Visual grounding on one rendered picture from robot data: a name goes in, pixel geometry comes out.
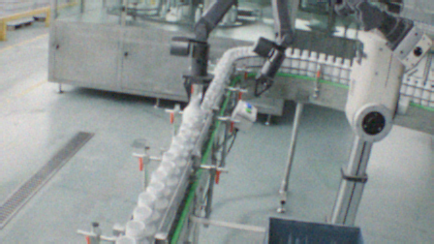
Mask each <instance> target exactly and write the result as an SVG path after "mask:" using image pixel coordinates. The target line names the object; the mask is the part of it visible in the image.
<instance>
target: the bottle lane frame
mask: <svg viewBox="0 0 434 244"><path fill-rule="evenodd" d="M231 95H232V91H231V90H229V92H228V97H227V99H225V101H224V102H223V106H222V108H221V110H220V112H219V117H222V118H224V117H225V116H226V115H225V110H226V109H227V112H228V111H231V110H230V107H231ZM226 118H227V116H226ZM223 122H224V121H222V120H218V121H216V123H215V124H216V127H217V128H216V129H215V131H212V133H211V137H210V140H209V141H208V144H207V147H206V149H205V151H204V153H203V157H202V159H201V163H200V165H203V166H208V167H210V166H211V155H212V151H214V149H212V148H213V142H214V140H215V145H216V143H217V141H218V139H219V143H220V140H221V138H222V135H223V131H224V128H225V126H226V124H224V123H223ZM197 172H198V178H199V179H198V180H197V181H193V184H192V187H191V189H190V190H189V195H188V196H187V198H186V201H185V204H184V206H183V207H181V208H183V210H182V212H181V214H180V218H179V220H178V221H176V222H177V226H176V227H175V231H174V233H173V235H172V237H171V240H170V244H183V242H185V241H189V237H190V234H191V231H192V227H193V225H194V223H195V222H191V226H190V227H189V228H188V221H189V217H190V215H191V213H192V215H191V216H194V217H196V216H195V215H193V211H194V204H195V203H194V198H195V193H197V203H201V200H202V196H203V194H204V189H205V186H206V184H207V179H208V177H209V170H206V169H199V170H198V171H197ZM196 207H197V209H196V214H198V210H199V206H197V205H196Z"/></svg>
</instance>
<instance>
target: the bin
mask: <svg viewBox="0 0 434 244"><path fill-rule="evenodd" d="M191 215H192V213H191ZM191 215H190V217H189V221H188V228H189V227H190V226H191V222H195V223H200V224H205V225H213V226H218V227H222V228H231V229H244V230H248V231H256V232H261V233H264V236H263V244H367V243H366V239H365V236H364V232H363V228H362V227H356V226H348V225H339V224H337V225H335V224H332V223H329V224H328V223H323V222H321V223H319V222H315V221H312V222H311V221H307V220H299V219H290V218H286V217H284V218H281V217H276V216H266V225H265V228H260V227H256V226H246V225H242V224H234V223H230V222H220V221H215V220H211V219H202V218H198V217H194V216H191Z"/></svg>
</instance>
